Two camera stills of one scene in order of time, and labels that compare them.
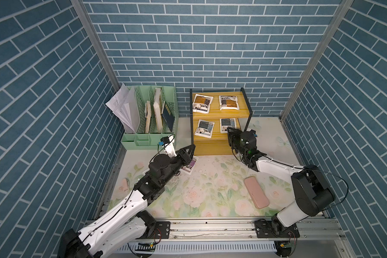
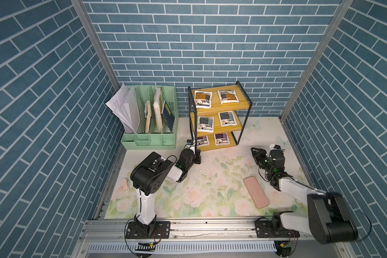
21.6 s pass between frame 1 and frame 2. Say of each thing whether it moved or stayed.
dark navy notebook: stayed
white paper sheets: stayed
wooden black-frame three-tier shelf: moved
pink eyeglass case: stayed
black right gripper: moved
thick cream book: stayed
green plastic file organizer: stayed
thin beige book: stayed
